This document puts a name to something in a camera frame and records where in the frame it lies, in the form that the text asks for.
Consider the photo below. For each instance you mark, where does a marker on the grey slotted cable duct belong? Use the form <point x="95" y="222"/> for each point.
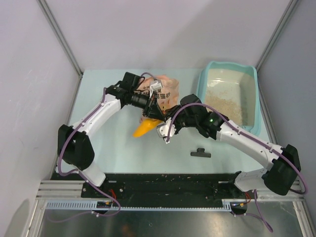
<point x="91" y="205"/>

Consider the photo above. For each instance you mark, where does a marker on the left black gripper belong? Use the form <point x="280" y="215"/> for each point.
<point x="148" y="107"/>

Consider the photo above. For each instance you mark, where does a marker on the yellow plastic litter scoop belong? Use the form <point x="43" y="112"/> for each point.
<point x="145" y="126"/>

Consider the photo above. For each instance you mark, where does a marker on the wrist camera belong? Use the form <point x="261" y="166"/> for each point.
<point x="165" y="130"/>
<point x="155" y="85"/>

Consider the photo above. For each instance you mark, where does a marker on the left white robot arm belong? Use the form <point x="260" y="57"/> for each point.
<point x="74" y="145"/>

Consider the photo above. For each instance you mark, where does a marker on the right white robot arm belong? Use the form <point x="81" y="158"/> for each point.
<point x="280" y="165"/>

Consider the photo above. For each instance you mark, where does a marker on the clean litter in box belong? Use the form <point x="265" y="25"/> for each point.
<point x="233" y="94"/>

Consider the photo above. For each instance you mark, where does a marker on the black bag clip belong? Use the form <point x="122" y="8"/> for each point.
<point x="201" y="153"/>

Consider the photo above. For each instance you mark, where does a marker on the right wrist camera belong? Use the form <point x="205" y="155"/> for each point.
<point x="165" y="130"/>

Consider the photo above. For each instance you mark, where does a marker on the teal plastic litter box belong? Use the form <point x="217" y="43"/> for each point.
<point x="202" y="85"/>

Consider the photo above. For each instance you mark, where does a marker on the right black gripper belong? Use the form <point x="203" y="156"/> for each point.
<point x="174" y="122"/>

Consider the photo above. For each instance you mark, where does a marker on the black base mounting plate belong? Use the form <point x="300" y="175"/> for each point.
<point x="219" y="185"/>

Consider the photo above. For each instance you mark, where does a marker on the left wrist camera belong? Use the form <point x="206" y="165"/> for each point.
<point x="155" y="85"/>

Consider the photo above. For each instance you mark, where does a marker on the pink cat litter bag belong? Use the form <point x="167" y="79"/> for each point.
<point x="169" y="93"/>

